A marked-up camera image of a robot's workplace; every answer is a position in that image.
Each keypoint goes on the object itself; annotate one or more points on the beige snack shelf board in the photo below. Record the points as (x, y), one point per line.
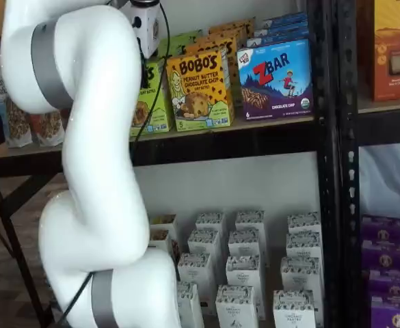
(15, 152)

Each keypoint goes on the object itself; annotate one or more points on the white plastic sheet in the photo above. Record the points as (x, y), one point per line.
(387, 177)

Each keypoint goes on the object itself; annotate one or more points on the orange snack box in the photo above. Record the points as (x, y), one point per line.
(391, 51)

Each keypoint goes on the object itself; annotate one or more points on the beige neighbouring shelf board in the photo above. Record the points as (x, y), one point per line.
(391, 106)

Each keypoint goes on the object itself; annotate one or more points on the blue Zbar snack box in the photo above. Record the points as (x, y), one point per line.
(278, 36)
(281, 28)
(275, 85)
(285, 18)

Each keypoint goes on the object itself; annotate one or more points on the blue label granola bag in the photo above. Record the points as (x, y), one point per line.
(16, 126)

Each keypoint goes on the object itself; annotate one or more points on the yellow Bobo's peanut butter box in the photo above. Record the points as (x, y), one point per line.
(199, 102)
(234, 24)
(230, 34)
(220, 46)

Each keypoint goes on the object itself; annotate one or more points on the white patterned cartons group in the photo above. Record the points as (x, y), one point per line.
(273, 273)

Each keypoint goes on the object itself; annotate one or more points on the black metal shelf rack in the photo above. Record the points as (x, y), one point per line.
(220, 147)

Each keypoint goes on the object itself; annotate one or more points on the yellow cereal box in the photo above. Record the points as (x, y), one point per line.
(158, 241)
(163, 223)

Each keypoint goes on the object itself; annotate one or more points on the orange label granola bag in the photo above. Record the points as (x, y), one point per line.
(46, 130)

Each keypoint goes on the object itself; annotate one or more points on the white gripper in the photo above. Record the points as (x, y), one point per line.
(150, 30)

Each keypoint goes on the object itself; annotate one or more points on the purple snack box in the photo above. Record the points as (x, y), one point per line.
(386, 259)
(394, 317)
(394, 290)
(384, 232)

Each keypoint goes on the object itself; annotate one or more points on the green Bobo's apple pie box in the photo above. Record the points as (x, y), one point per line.
(152, 112)
(182, 42)

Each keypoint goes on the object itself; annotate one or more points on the white organic pantry carton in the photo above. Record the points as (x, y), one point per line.
(304, 244)
(300, 276)
(190, 307)
(194, 276)
(235, 311)
(304, 222)
(203, 242)
(250, 220)
(242, 273)
(293, 312)
(210, 222)
(244, 242)

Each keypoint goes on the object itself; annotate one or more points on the black neighbouring shelf rack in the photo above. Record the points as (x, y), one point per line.
(348, 136)

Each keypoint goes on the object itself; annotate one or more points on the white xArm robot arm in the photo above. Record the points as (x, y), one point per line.
(97, 136)

